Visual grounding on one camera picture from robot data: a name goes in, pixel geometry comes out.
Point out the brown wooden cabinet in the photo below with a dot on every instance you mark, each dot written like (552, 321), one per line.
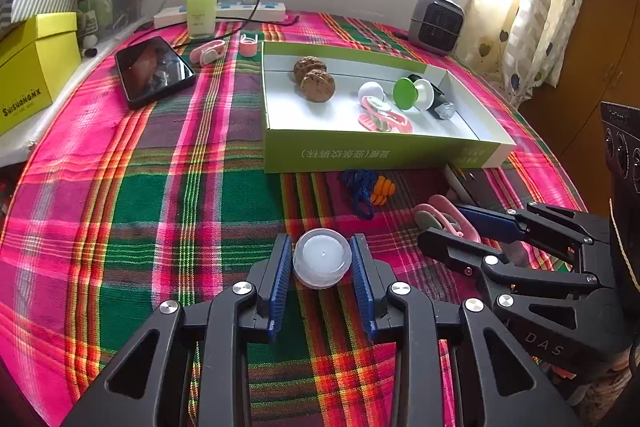
(610, 32)

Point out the black flat case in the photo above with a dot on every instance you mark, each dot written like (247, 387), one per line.
(480, 182)

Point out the white ball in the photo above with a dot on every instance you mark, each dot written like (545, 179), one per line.
(371, 90)

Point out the pink green plaid cloth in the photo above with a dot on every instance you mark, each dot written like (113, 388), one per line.
(150, 207)

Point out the white power strip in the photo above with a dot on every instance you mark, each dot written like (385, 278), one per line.
(172, 17)

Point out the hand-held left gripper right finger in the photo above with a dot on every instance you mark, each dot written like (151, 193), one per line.
(361, 279)

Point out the striped white green box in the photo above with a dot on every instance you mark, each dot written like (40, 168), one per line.
(42, 4)

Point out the green round lid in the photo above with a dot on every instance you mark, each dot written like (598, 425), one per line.
(406, 94)

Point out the black smartphone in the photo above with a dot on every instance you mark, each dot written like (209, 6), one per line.
(152, 69)

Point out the black flashlight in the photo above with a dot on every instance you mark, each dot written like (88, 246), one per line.
(442, 107)

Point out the grey space heater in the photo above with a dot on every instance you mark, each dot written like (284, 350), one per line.
(439, 24)

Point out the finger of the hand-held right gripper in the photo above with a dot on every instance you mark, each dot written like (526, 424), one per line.
(487, 222)
(460, 252)

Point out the yellow-green cardboard box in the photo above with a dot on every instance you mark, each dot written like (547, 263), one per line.
(35, 67)

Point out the white cardboard box green sides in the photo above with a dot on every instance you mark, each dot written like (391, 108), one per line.
(320, 152)

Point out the orange plastic beads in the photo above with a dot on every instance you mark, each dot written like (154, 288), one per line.
(384, 190)

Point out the white round spool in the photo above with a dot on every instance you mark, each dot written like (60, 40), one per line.
(429, 91)

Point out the white round plastic lid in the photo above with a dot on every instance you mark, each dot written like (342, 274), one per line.
(321, 257)

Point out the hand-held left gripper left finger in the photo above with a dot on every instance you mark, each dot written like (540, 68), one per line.
(280, 279)

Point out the heart print curtain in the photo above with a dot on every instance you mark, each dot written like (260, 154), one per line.
(545, 7)

